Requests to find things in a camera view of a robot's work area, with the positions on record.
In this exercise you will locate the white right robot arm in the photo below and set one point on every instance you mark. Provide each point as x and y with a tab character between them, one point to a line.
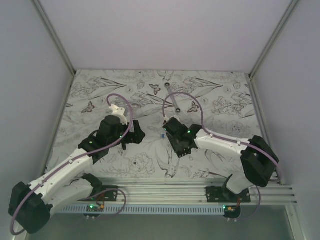
258	160

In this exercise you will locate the black mounting plate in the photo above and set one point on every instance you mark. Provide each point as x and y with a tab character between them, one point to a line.
219	194
104	193

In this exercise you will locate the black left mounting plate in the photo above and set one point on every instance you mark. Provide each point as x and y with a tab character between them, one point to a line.
104	193

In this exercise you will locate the white slotted cable duct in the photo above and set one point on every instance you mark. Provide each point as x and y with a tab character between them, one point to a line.
145	209

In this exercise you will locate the aluminium frame post left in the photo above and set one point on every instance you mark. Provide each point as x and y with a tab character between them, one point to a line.
53	34

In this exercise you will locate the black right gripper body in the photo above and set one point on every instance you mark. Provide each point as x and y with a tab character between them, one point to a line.
174	140

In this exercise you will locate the black handled screwdriver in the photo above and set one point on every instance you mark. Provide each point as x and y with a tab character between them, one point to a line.
124	147

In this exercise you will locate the black fuse box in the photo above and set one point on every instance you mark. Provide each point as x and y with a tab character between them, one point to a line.
183	152

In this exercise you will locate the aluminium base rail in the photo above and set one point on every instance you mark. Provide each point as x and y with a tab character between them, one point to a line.
189	191

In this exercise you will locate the aluminium frame post right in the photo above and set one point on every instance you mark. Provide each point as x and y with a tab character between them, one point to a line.
275	35

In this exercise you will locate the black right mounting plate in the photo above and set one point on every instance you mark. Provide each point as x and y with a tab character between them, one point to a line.
219	194

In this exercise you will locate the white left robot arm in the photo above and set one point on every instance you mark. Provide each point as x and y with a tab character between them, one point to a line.
32	205

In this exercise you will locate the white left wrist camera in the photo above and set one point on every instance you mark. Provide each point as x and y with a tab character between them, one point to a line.
119	112

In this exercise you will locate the aluminium frame post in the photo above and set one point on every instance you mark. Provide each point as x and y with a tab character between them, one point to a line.
53	34
275	35

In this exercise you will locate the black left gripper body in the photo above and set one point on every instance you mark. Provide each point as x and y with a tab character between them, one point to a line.
132	137

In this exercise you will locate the silver ratchet wrench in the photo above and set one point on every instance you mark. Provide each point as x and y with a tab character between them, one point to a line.
168	87

